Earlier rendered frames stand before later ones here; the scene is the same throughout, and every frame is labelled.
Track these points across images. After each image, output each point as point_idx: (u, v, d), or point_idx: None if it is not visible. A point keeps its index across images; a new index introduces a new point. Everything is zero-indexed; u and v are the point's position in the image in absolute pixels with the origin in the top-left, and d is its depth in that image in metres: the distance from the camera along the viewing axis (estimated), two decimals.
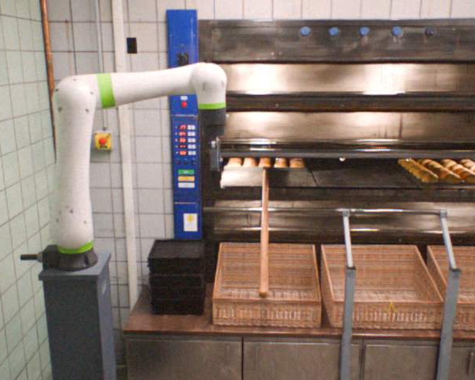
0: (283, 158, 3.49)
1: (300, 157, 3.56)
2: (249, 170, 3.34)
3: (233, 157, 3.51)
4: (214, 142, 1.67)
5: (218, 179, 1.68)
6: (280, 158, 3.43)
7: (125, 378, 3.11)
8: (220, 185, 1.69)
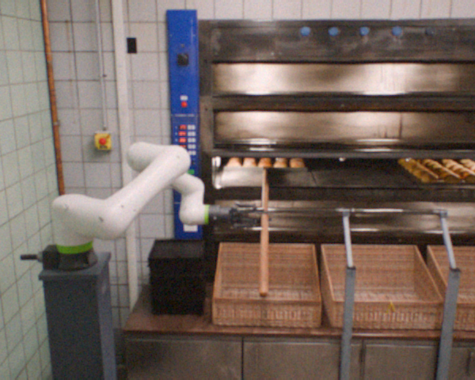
0: (283, 158, 3.49)
1: (300, 157, 3.56)
2: (249, 170, 3.34)
3: (233, 157, 3.51)
4: (234, 224, 2.39)
5: None
6: (280, 158, 3.43)
7: (125, 378, 3.11)
8: None
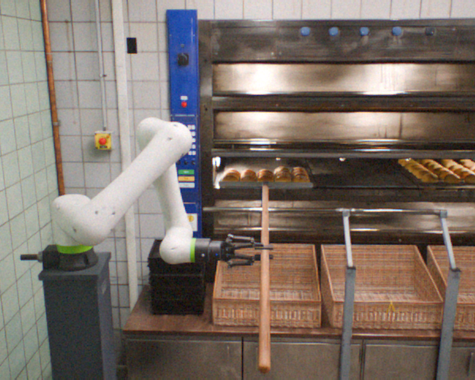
0: (285, 172, 3.10)
1: (304, 170, 3.17)
2: (247, 185, 2.95)
3: (229, 171, 3.12)
4: (227, 262, 1.94)
5: None
6: (282, 172, 3.04)
7: (125, 378, 3.11)
8: None
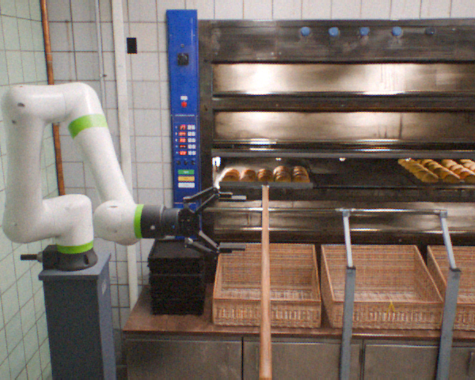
0: (285, 171, 3.10)
1: (304, 169, 3.17)
2: (247, 185, 2.95)
3: (229, 170, 3.12)
4: (186, 238, 1.36)
5: (229, 249, 1.35)
6: (282, 172, 3.04)
7: (125, 378, 3.11)
8: (237, 250, 1.35)
